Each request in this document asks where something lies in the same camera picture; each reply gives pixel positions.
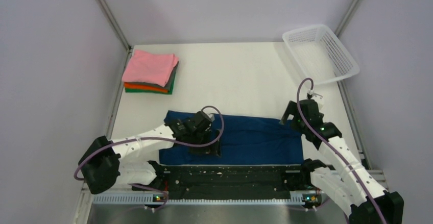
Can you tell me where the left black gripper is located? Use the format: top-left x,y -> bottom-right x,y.
188,127 -> 221,157

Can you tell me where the aluminium frame post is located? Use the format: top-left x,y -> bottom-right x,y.
96,0 -> 131,52
334,0 -> 362,37

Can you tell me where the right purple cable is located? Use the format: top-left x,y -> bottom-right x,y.
296,78 -> 388,224

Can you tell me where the green folded t-shirt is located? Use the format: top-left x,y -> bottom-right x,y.
125,80 -> 175,95

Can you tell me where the pink folded t-shirt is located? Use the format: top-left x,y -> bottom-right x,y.
122,50 -> 179,87

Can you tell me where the grey folded t-shirt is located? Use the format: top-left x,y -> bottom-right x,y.
127,63 -> 179,90

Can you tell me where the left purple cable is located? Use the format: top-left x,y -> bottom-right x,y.
74,106 -> 225,182

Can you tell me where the white slotted cable duct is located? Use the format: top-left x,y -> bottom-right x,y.
93,193 -> 319,205

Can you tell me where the purple cable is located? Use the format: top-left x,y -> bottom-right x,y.
74,106 -> 225,182
296,78 -> 388,224

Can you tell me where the white plastic basket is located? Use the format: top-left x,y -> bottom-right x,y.
282,24 -> 360,85

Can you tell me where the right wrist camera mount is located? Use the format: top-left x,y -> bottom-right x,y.
307,90 -> 325,109

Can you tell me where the blue t-shirt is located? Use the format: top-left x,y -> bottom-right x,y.
159,115 -> 304,166

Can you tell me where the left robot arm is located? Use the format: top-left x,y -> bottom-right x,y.
74,111 -> 225,194

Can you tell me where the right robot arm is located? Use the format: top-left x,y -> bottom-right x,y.
280,99 -> 404,223

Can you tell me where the right aluminium frame post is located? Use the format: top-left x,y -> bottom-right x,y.
334,0 -> 362,37

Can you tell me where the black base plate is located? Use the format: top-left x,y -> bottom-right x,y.
149,165 -> 322,202

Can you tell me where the orange folded t-shirt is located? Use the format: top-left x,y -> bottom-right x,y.
124,83 -> 169,93

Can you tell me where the left aluminium frame post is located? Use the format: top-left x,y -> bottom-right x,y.
96,0 -> 131,52

